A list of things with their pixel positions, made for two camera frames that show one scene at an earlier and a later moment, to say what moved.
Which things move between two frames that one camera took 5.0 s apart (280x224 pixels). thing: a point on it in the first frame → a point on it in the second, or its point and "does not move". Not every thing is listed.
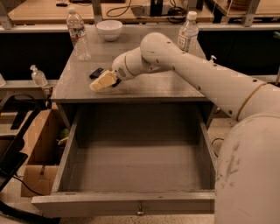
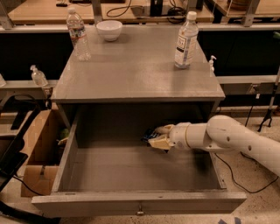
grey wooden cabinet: x=158 y=86 does not move
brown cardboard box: x=43 y=150 does not move
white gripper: x=119 y=70 → x=178 y=136
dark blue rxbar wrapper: x=95 y=73 → x=151 y=134
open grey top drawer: x=134 y=159 does not move
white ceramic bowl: x=110 y=30 does not move
